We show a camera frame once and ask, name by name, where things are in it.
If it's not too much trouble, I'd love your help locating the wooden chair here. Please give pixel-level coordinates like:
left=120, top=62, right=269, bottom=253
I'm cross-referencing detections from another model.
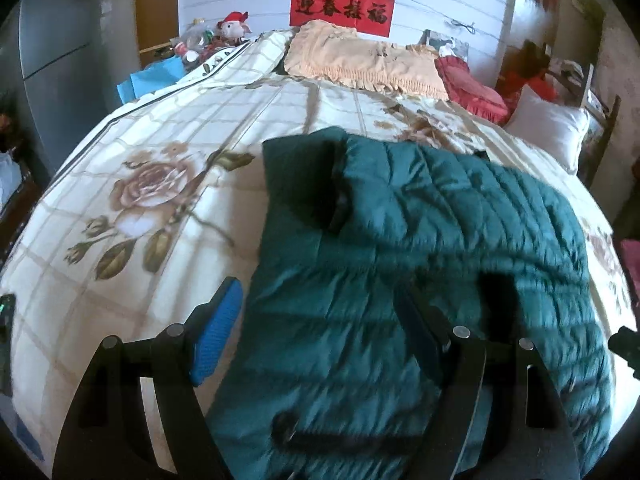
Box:
left=547, top=57, right=622, bottom=188

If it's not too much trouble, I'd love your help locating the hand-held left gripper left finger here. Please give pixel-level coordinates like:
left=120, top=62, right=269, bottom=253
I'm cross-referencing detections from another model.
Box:
left=51, top=276, right=244, bottom=480

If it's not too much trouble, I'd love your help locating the white pillow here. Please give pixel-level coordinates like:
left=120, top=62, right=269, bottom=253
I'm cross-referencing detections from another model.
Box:
left=505, top=84, right=591, bottom=176

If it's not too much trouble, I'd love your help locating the red wall banner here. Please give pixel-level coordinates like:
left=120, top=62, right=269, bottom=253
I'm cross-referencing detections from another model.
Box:
left=290, top=0, right=396, bottom=38

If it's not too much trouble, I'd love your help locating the wall picture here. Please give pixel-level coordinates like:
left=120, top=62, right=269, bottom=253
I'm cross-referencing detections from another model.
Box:
left=424, top=30, right=470, bottom=61

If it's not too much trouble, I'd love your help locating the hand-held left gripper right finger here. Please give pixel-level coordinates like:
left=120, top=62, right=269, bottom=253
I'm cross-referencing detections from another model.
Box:
left=397, top=280, right=583, bottom=480

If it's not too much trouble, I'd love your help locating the grey refrigerator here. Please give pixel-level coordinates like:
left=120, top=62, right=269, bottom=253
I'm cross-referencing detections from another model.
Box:
left=0, top=0, right=146, bottom=171

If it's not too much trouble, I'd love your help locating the wooden door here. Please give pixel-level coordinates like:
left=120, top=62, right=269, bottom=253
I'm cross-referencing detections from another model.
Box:
left=135, top=0, right=180, bottom=68

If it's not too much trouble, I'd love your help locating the red and white plush toy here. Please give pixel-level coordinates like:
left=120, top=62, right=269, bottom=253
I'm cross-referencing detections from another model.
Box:
left=215, top=11, right=251, bottom=43

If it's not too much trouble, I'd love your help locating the red ruffled pillow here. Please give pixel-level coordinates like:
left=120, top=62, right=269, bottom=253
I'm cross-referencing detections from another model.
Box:
left=434, top=55, right=516, bottom=126

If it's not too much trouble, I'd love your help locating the floral white bed quilt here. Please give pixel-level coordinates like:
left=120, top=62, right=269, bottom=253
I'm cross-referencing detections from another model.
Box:
left=0, top=30, right=633, bottom=480

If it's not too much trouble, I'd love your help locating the red garment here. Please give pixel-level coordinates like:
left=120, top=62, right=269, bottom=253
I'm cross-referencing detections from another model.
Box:
left=500, top=40, right=558, bottom=103

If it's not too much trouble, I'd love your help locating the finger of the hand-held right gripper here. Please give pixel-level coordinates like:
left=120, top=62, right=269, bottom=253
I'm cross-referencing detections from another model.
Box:
left=607, top=326, right=640, bottom=383

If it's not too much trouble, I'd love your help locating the pile of plastic bottles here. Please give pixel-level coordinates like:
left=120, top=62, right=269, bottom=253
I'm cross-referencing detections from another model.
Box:
left=172, top=20, right=221, bottom=63

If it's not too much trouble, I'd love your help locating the blue bag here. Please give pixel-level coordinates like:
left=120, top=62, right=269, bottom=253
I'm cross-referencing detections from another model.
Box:
left=116, top=55, right=185, bottom=106

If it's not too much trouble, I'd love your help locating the peach ruffled pillow cover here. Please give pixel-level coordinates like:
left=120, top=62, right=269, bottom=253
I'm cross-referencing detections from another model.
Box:
left=282, top=20, right=450, bottom=101

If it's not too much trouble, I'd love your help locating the teal quilted down jacket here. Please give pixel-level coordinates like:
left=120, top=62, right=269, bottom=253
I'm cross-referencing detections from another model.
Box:
left=205, top=126, right=615, bottom=480

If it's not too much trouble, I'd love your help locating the maroon knitted cloth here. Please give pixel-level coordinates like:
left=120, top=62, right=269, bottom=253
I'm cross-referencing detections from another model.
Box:
left=619, top=239, right=640, bottom=306

